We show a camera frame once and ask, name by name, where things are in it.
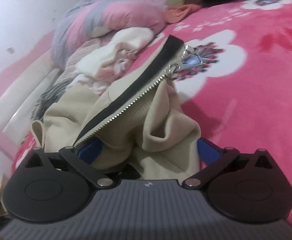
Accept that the white padded headboard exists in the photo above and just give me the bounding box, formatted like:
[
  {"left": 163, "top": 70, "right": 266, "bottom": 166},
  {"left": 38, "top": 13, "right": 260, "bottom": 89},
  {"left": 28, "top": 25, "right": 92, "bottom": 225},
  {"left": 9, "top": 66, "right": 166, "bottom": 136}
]
[{"left": 0, "top": 50, "right": 61, "bottom": 146}]

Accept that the white pale pink garment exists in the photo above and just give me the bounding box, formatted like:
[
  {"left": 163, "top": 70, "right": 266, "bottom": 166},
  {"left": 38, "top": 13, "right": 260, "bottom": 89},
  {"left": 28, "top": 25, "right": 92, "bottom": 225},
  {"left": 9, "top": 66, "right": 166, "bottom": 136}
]
[{"left": 71, "top": 49, "right": 137, "bottom": 96}]

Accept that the grey sweater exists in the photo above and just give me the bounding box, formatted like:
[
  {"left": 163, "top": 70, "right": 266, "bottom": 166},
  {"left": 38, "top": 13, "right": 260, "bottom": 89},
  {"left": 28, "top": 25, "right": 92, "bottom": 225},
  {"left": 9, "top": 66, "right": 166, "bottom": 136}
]
[{"left": 31, "top": 79, "right": 71, "bottom": 120}]

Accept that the beige zip-up jacket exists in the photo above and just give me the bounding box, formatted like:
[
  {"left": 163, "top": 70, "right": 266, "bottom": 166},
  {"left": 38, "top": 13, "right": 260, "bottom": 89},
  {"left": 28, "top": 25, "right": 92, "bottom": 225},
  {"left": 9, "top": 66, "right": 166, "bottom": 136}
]
[{"left": 31, "top": 36, "right": 201, "bottom": 181}]

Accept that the pink checkered knit blanket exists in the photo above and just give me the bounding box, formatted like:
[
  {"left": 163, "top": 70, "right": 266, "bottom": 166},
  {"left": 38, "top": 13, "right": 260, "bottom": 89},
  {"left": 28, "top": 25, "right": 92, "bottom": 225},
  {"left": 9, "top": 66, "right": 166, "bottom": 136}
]
[{"left": 55, "top": 38, "right": 102, "bottom": 84}]

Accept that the salmon orange cloth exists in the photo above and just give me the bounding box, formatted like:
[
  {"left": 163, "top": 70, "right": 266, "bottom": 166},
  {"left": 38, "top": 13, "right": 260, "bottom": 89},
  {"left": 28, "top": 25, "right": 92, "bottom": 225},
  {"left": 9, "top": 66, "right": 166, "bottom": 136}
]
[{"left": 163, "top": 4, "right": 201, "bottom": 24}]

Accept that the cream fleece garment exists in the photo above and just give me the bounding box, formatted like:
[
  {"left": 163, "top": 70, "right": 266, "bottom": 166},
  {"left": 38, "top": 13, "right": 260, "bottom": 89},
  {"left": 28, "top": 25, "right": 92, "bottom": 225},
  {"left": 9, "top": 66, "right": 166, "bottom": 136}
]
[{"left": 76, "top": 27, "right": 154, "bottom": 79}]

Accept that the pink floral bed blanket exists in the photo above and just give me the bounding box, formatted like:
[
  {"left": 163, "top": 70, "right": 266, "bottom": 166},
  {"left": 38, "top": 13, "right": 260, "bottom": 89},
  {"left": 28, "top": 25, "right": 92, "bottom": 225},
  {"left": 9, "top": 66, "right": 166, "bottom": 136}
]
[{"left": 11, "top": 0, "right": 292, "bottom": 233}]

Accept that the pink grey rolled duvet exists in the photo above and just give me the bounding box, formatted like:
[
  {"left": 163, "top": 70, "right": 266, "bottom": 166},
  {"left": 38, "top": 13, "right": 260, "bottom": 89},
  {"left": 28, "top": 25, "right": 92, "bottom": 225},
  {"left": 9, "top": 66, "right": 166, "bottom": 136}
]
[{"left": 51, "top": 0, "right": 168, "bottom": 69}]

